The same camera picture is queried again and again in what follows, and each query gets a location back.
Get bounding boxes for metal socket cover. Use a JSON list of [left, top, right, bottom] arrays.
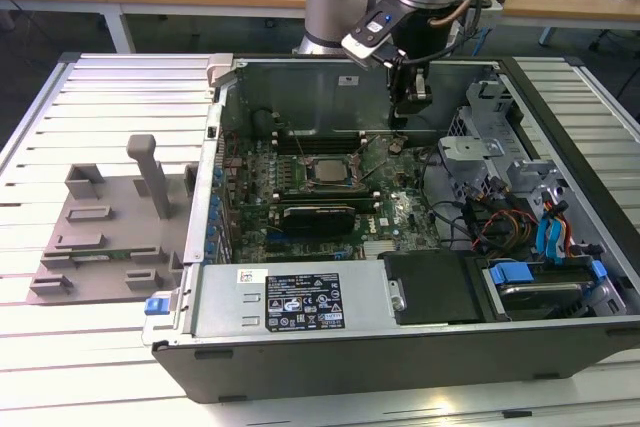
[[355, 138, 390, 180]]

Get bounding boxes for silver square CPU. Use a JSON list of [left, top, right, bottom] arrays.
[[310, 158, 352, 184]]

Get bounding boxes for CPU socket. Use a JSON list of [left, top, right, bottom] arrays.
[[298, 152, 365, 194]]

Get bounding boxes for metal drive cage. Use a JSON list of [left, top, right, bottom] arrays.
[[437, 77, 576, 248]]

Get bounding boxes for green motherboard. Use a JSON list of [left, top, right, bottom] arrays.
[[219, 134, 444, 263]]

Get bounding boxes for black cylindrical part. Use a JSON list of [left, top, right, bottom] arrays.
[[251, 108, 275, 137]]

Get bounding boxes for grey case release latch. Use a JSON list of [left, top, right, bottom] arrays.
[[206, 53, 236, 89]]

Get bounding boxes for black graphics card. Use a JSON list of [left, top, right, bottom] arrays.
[[269, 204, 357, 237]]

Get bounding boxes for black plastic shroud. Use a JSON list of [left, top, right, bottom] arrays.
[[377, 249, 489, 326]]

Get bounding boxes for blue disk carrier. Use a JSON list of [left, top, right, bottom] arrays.
[[488, 259, 535, 292]]

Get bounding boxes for silver hard disk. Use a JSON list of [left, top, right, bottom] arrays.
[[497, 282, 585, 321]]

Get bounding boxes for silver power supply unit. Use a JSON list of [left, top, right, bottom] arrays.
[[192, 260, 396, 339]]

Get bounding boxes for black open PC case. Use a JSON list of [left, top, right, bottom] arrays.
[[141, 53, 640, 404]]

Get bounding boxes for grey parts rack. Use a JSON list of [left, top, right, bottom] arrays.
[[28, 134, 201, 306]]

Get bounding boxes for green RAM stick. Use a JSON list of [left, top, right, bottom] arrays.
[[72, 248, 135, 263]]

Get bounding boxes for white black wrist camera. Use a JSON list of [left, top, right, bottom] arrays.
[[341, 0, 407, 71]]

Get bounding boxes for yellow red power wires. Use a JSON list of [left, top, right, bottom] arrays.
[[469, 209, 540, 251]]

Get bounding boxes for blue flat wire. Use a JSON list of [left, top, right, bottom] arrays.
[[534, 216, 552, 257], [546, 200, 570, 269]]

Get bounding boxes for red flat wire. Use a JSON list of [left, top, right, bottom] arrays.
[[560, 216, 574, 259]]

